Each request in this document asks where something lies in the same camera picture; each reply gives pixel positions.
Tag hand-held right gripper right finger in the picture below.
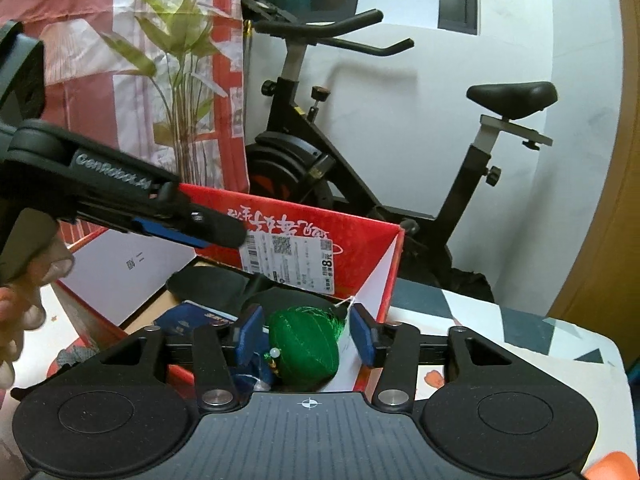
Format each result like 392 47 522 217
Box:
350 305 513 413

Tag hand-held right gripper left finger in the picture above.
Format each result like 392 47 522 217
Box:
102 305 264 411

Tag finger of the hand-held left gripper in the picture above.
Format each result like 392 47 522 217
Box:
75 182 247 249

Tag green yarn ball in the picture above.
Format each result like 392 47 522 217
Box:
269 307 341 391

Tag red strawberry cardboard box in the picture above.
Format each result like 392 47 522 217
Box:
52 182 405 396

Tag person's left hand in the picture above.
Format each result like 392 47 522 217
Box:
0 245 76 391

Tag dark cloth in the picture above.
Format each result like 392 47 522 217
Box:
167 267 341 321

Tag blue packet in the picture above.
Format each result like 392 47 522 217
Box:
152 300 241 337

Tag black exercise bike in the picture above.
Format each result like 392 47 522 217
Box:
242 0 558 301

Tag printed white tablecloth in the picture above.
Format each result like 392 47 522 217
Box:
0 275 640 480

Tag orange plastic object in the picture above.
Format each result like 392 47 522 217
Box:
585 451 640 480

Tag wooden door frame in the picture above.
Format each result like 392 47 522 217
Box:
545 0 640 376

